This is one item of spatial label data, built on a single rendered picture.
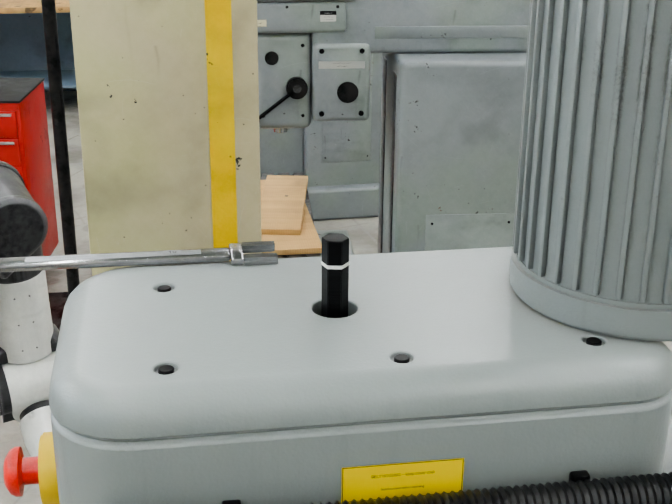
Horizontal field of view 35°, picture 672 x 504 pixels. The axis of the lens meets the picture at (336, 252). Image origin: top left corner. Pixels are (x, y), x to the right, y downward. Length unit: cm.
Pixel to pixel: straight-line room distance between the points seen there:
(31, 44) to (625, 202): 932
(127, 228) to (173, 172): 18
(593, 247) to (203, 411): 31
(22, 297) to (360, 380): 94
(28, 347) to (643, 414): 107
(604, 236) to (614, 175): 5
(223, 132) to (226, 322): 176
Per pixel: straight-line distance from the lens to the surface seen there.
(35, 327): 167
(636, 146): 79
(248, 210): 265
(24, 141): 549
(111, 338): 83
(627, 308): 83
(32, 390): 169
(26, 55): 1002
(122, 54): 255
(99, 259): 96
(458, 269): 94
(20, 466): 91
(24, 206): 155
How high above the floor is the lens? 225
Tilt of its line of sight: 22 degrees down
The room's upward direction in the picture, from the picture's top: straight up
